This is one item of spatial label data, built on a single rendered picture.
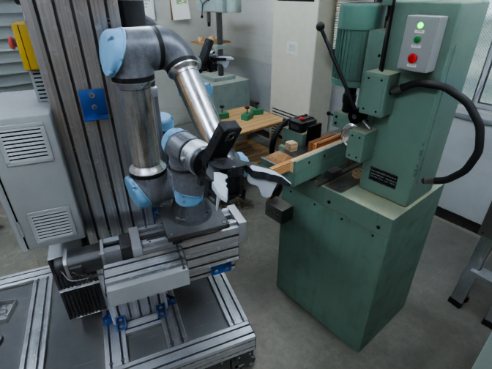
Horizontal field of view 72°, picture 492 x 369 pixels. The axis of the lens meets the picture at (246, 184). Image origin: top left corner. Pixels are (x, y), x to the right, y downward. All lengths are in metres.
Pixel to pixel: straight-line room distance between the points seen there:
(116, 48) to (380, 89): 0.85
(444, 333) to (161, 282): 1.53
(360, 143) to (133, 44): 0.86
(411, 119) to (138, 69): 0.93
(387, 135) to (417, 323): 1.13
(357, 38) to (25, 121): 1.18
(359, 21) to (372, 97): 0.31
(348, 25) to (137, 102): 0.87
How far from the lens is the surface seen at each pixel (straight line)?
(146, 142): 1.05
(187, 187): 0.85
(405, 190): 1.45
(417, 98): 1.34
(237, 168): 0.67
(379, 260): 1.52
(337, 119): 1.63
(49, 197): 1.30
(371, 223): 1.45
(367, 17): 1.48
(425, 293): 2.35
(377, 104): 1.32
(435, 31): 1.24
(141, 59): 0.98
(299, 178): 1.42
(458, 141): 2.81
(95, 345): 1.76
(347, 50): 1.50
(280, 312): 2.02
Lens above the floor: 1.55
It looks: 30 degrees down
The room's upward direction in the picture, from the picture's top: straight up
